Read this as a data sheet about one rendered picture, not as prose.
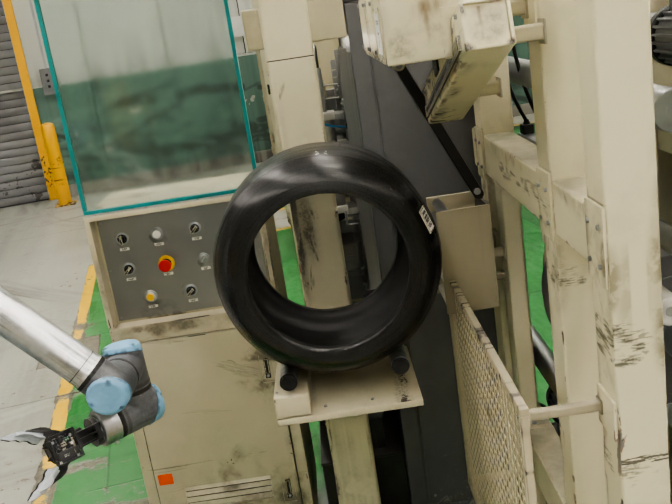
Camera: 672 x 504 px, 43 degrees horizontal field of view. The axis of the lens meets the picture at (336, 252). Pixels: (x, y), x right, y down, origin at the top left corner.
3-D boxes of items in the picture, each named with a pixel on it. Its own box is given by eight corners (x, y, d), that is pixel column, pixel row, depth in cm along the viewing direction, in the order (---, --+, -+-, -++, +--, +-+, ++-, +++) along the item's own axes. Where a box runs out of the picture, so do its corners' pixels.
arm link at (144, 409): (143, 376, 211) (153, 412, 214) (98, 397, 203) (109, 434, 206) (162, 383, 204) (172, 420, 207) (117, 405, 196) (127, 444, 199)
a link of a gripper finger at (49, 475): (33, 500, 183) (54, 461, 188) (25, 501, 188) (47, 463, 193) (45, 506, 184) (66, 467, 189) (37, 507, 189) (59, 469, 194)
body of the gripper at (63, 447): (47, 436, 187) (96, 413, 194) (37, 439, 194) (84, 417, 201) (61, 468, 187) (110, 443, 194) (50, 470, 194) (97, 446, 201)
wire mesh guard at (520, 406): (468, 483, 263) (443, 270, 244) (474, 482, 263) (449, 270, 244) (548, 712, 176) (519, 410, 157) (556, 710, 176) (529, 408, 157)
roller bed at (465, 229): (437, 292, 256) (425, 197, 248) (485, 285, 256) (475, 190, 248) (447, 314, 237) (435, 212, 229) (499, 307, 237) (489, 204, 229)
